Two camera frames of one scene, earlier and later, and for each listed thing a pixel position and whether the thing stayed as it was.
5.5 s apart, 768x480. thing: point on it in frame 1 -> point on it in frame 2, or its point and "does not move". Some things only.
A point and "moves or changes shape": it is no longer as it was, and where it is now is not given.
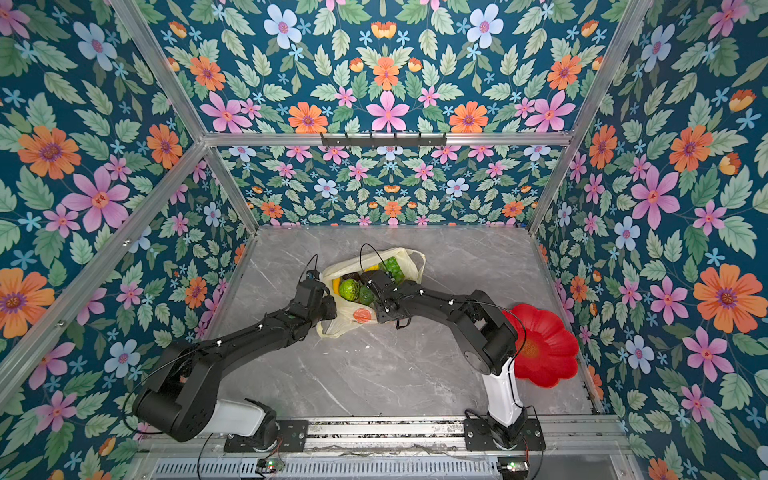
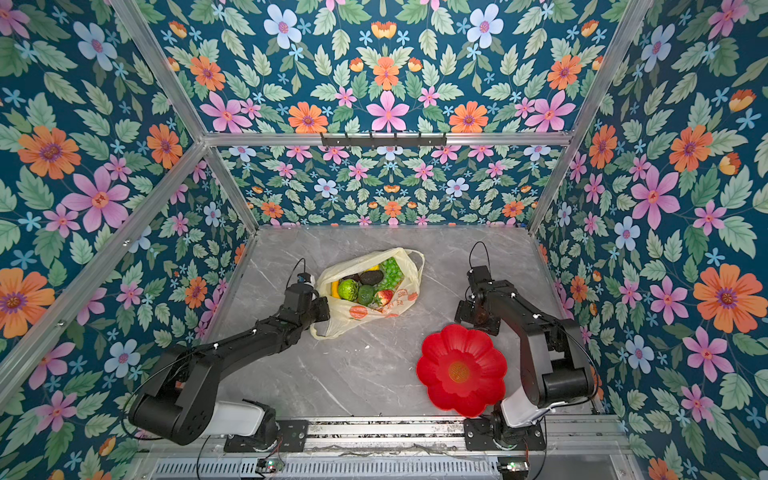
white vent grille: [427, 468] does not move
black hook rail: [382, 142] does not move
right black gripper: [380, 314] -> [464, 313]
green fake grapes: [392, 266] does not move
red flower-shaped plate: [545, 350] moves or changes shape
